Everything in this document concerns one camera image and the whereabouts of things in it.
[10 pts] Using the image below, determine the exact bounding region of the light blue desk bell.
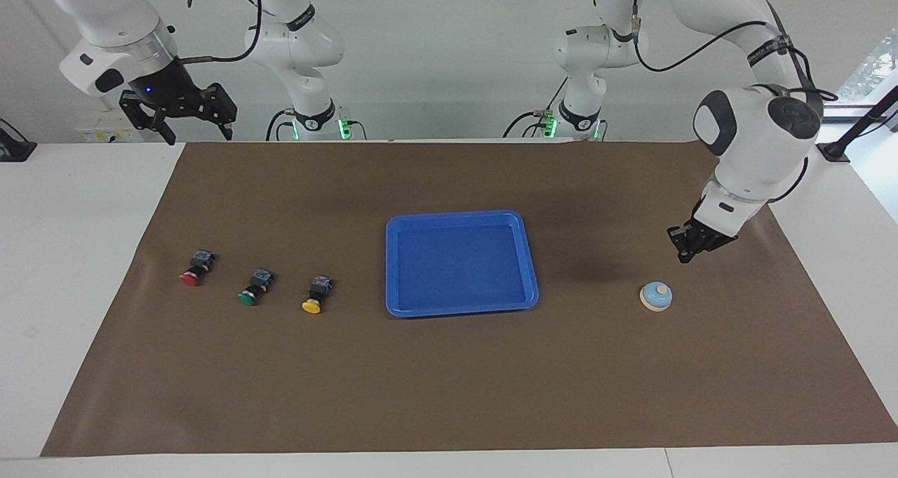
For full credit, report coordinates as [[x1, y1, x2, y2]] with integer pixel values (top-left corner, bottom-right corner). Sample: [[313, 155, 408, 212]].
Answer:
[[639, 281, 674, 313]]

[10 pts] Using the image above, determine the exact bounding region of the red push button switch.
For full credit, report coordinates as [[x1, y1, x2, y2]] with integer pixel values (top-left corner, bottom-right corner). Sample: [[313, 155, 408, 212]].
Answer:
[[179, 249, 217, 287]]

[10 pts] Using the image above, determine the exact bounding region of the green push button switch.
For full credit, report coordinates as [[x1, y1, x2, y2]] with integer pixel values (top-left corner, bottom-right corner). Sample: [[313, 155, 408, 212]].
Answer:
[[237, 268, 276, 307]]

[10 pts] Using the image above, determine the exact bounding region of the yellow push button switch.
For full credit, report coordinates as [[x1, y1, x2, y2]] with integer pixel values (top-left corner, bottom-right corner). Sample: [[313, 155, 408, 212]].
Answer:
[[302, 274, 334, 315]]

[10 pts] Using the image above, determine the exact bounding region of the blue plastic tray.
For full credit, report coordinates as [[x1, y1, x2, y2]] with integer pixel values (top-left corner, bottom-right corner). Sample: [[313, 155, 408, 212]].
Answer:
[[384, 210, 540, 319]]

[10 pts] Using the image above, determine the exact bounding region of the black stand base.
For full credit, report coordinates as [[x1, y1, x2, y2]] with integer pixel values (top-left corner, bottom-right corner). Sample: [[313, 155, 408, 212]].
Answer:
[[0, 118, 37, 163]]

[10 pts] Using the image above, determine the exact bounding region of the window with greenery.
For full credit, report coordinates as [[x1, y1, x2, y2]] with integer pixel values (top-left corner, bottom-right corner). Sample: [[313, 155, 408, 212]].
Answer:
[[838, 32, 898, 107]]

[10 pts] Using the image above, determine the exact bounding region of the brown table mat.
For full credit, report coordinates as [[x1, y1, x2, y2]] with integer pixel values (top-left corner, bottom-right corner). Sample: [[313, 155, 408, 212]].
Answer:
[[40, 141, 898, 458]]

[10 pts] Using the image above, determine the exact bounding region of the black base cable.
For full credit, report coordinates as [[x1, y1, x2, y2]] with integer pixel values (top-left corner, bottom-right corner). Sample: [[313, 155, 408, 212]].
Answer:
[[502, 78, 565, 140], [265, 108, 297, 142]]

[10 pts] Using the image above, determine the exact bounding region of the white wall outlet box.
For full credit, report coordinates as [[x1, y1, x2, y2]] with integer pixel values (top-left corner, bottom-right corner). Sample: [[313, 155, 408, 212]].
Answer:
[[76, 127, 138, 143]]

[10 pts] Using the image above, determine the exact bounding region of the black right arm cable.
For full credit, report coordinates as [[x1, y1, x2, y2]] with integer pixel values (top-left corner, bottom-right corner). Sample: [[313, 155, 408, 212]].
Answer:
[[175, 0, 264, 65]]

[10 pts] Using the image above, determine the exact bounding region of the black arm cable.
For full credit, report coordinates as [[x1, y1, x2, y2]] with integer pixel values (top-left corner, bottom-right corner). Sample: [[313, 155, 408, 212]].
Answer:
[[175, 0, 264, 65], [593, 0, 840, 107]]

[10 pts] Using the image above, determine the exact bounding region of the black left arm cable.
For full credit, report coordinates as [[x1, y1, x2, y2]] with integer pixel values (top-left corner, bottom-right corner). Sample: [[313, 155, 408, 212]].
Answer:
[[593, 0, 840, 107]]

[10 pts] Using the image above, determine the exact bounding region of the black camera stand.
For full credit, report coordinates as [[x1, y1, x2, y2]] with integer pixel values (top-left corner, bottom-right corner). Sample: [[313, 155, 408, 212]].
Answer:
[[816, 85, 898, 164]]

